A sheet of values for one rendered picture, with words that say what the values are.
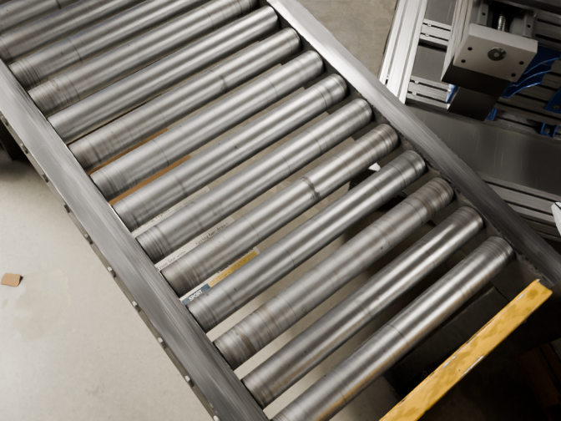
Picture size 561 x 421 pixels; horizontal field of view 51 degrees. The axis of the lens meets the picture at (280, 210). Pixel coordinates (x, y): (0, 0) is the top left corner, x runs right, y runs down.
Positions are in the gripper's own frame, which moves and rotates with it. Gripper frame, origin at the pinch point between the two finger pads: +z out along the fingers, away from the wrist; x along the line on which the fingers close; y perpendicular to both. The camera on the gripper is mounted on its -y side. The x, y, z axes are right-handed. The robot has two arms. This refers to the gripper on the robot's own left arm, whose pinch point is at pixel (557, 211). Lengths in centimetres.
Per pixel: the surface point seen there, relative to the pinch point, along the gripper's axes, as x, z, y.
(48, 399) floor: 89, 47, -77
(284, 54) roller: 18, 51, 2
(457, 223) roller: 17.8, 8.3, 3.4
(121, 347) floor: 68, 47, -77
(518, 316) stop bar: 22.6, -7.3, 5.5
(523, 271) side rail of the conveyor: 13.5, -3.3, 0.6
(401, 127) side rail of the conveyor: 12.3, 26.4, 3.5
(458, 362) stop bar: 34.2, -6.4, 5.4
